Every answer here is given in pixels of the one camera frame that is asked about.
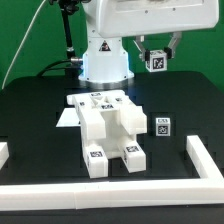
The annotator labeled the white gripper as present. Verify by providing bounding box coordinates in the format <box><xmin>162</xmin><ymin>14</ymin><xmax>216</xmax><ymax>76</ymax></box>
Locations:
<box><xmin>95</xmin><ymin>0</ymin><xmax>219</xmax><ymax>61</ymax></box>

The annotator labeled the black camera stand pole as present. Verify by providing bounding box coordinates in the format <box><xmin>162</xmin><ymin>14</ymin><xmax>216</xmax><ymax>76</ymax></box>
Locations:
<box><xmin>48</xmin><ymin>0</ymin><xmax>79</xmax><ymax>59</ymax></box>

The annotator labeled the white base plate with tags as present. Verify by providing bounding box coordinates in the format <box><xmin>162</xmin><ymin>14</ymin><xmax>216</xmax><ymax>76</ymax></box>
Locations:
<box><xmin>56</xmin><ymin>108</ymin><xmax>80</xmax><ymax>127</ymax></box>

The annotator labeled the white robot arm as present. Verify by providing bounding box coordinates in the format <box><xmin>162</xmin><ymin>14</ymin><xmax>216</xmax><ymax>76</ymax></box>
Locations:
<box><xmin>79</xmin><ymin>0</ymin><xmax>219</xmax><ymax>88</ymax></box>

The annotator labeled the black cable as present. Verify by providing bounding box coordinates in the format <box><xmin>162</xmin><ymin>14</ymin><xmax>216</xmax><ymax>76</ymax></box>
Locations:
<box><xmin>35</xmin><ymin>59</ymin><xmax>84</xmax><ymax>78</ymax></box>

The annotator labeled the white tagged cube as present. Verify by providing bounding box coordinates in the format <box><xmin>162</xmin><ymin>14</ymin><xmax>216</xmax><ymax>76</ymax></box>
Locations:
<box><xmin>146</xmin><ymin>50</ymin><xmax>167</xmax><ymax>72</ymax></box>
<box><xmin>156</xmin><ymin>117</ymin><xmax>171</xmax><ymax>136</ymax></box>

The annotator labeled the white chair back frame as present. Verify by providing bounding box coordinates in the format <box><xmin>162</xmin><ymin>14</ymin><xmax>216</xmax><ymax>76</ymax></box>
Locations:
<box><xmin>67</xmin><ymin>90</ymin><xmax>147</xmax><ymax>140</ymax></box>

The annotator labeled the white L-shaped border fence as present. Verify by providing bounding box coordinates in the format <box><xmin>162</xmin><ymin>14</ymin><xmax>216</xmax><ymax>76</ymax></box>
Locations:
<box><xmin>0</xmin><ymin>135</ymin><xmax>224</xmax><ymax>211</ymax></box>

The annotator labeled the white cable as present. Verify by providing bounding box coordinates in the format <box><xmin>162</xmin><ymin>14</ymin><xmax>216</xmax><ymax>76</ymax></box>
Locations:
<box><xmin>1</xmin><ymin>0</ymin><xmax>48</xmax><ymax>90</ymax></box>

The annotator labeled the white part at left edge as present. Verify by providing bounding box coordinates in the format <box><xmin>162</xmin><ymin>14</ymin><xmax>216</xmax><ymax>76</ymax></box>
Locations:
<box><xmin>0</xmin><ymin>142</ymin><xmax>9</xmax><ymax>169</ymax></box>

